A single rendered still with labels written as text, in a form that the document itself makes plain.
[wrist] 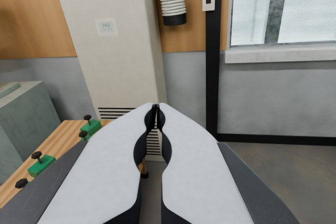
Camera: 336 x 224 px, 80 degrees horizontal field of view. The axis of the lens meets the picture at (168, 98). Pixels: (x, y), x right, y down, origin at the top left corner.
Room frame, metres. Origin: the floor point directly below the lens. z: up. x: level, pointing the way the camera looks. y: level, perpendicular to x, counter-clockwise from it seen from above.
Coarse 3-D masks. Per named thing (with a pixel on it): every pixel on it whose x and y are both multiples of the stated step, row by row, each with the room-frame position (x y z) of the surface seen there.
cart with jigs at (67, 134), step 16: (64, 128) 1.12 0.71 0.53; (80, 128) 1.03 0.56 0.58; (96, 128) 1.06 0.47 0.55; (48, 144) 0.97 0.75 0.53; (64, 144) 0.95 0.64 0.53; (32, 160) 0.85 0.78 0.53; (48, 160) 0.78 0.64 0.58; (144, 160) 1.10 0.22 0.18; (16, 176) 0.74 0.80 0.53; (32, 176) 0.73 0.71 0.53; (144, 176) 1.08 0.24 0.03; (0, 192) 0.65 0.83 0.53; (16, 192) 0.64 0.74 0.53; (0, 208) 0.57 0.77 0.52
